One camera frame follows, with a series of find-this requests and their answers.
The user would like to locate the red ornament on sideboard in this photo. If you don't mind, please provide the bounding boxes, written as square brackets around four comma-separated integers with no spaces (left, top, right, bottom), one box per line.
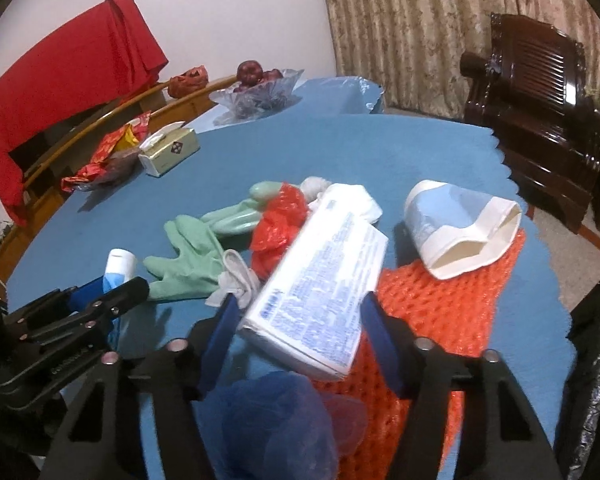
[166,65,209,99]

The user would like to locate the glass fruit bowl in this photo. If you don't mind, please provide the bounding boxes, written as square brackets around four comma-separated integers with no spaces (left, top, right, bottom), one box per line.
[209,68,304,124]

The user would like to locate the red apples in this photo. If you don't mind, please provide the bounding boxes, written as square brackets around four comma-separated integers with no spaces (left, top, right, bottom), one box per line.
[234,60,284,92]

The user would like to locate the white blue paper cup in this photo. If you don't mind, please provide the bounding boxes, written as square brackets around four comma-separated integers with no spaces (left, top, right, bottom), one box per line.
[404,180,522,281]

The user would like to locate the red plastic bag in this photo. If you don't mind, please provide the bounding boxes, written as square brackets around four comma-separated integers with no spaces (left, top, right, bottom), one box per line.
[250,183,309,281]

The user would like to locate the red snack packets dish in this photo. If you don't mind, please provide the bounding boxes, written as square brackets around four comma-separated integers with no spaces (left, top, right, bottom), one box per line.
[60,112,150,193]

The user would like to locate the red cloth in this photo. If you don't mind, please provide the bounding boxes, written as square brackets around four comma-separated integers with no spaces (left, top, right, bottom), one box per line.
[0,0,168,226]

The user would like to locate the white tissue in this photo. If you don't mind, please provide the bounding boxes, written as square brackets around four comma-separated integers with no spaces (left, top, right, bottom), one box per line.
[299,176,332,204]

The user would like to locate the green rubber glove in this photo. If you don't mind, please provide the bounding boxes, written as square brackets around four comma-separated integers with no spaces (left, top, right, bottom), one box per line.
[143,214,224,302]
[200,181,283,238]

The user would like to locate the white printed package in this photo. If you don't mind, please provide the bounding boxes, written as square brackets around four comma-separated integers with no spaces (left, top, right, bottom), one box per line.
[239,183,388,382]

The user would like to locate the blue plastic bag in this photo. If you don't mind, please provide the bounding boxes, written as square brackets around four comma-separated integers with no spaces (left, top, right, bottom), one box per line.
[194,372,367,479]

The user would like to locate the dark wooden armchair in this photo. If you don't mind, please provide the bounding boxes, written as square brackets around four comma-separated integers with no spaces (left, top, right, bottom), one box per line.
[460,13,600,232]

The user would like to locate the small white blue bottle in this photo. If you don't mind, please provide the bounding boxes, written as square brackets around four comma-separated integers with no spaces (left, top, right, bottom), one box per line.
[102,248,137,292]

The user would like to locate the tissue box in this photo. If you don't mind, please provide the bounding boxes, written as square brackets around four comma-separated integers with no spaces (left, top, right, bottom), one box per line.
[138,122,200,178]

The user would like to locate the black trash bin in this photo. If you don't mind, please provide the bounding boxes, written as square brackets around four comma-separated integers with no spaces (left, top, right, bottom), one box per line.
[555,281,600,479]

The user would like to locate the patterned beige curtain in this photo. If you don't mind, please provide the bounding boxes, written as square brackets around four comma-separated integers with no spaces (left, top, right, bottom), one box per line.
[326,0,600,118]

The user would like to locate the wooden sideboard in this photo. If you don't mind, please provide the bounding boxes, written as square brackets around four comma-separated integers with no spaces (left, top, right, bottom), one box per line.
[0,76,236,283]

